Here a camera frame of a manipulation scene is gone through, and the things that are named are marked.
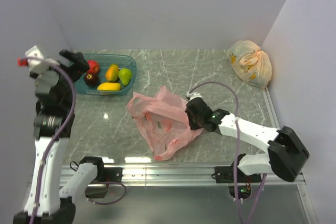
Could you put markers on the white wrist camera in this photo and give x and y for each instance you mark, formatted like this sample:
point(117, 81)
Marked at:
point(35, 61)
point(192, 95)

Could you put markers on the small orange fruit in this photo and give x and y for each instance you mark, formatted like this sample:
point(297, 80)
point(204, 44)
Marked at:
point(112, 73)

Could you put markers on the aluminium mounting rail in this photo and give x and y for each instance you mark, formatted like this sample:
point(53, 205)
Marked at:
point(183, 174)

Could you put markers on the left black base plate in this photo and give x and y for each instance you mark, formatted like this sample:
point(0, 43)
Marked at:
point(110, 174)

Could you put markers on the green pear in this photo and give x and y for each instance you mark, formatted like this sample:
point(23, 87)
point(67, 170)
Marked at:
point(125, 76)

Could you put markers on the yellow fruit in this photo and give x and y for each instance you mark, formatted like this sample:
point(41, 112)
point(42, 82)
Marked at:
point(109, 86)

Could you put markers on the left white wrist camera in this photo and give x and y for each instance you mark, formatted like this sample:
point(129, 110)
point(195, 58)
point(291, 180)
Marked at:
point(35, 61)

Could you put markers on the black box under rail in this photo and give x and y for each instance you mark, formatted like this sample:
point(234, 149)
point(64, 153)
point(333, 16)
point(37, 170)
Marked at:
point(96, 192)

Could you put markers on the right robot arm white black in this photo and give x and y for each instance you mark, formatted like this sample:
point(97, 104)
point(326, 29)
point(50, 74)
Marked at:
point(283, 153)

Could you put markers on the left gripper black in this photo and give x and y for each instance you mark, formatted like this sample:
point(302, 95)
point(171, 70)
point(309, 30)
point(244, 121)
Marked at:
point(77, 58)

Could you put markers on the orange knotted plastic bag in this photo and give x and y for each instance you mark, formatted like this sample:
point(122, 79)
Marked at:
point(250, 63)

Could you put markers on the red apple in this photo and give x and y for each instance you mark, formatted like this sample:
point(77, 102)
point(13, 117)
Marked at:
point(94, 67)

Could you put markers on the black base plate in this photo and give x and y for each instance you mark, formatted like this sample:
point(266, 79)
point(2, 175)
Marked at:
point(225, 174)
point(110, 174)

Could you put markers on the pink plastic bag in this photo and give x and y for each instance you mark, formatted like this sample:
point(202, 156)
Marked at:
point(163, 122)

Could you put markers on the dark purple mangosteen fruit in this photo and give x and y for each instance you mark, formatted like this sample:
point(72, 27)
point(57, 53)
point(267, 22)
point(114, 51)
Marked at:
point(91, 80)

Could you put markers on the teal transparent plastic basin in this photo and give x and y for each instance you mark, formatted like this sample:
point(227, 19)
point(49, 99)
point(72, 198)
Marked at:
point(105, 61)

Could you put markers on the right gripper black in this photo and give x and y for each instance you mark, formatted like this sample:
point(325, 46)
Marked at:
point(192, 126)

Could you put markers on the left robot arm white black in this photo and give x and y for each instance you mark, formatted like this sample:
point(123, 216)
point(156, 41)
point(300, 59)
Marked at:
point(47, 202)

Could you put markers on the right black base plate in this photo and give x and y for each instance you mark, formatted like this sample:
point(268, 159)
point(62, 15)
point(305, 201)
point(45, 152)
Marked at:
point(225, 174)

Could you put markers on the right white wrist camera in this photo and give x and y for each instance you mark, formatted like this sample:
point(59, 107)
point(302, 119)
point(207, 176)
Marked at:
point(192, 95)

